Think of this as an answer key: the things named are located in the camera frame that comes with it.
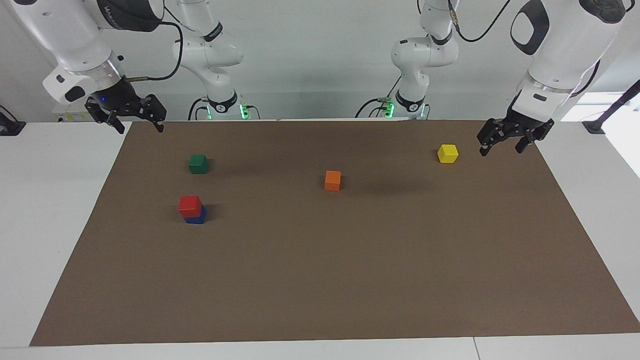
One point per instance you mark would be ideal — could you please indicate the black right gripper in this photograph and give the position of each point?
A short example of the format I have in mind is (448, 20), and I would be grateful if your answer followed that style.
(117, 100)

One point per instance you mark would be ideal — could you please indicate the red block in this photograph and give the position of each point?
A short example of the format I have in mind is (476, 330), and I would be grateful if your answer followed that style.
(190, 204)

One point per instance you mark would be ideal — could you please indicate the brown table mat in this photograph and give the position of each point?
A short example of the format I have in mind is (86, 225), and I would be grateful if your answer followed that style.
(320, 260)

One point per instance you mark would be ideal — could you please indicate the black table clamp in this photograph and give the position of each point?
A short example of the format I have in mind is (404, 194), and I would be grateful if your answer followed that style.
(10, 127)

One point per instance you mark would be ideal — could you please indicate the blue block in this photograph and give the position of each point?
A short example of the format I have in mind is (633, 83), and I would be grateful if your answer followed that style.
(196, 220)

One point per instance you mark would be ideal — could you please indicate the yellow block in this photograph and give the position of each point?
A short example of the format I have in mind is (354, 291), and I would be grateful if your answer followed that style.
(448, 154)

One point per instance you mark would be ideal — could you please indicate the white box with yellow label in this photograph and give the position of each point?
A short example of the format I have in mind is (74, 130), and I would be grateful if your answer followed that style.
(67, 116)

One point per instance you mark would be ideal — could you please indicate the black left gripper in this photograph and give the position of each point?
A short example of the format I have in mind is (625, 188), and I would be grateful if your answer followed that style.
(522, 124)

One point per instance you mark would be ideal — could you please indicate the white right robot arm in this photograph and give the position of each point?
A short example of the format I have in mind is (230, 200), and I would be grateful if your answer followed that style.
(70, 30)

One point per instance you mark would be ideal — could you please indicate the green block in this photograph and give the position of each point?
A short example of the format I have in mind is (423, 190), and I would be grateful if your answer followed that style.
(198, 165)

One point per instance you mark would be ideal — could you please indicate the orange block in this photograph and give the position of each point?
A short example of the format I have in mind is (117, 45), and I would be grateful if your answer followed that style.
(332, 182)

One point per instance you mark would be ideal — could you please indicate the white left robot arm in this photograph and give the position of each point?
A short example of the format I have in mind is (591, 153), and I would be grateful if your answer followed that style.
(565, 40)

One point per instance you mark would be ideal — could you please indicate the black stand with clamp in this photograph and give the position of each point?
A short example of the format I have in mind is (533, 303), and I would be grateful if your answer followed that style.
(595, 125)

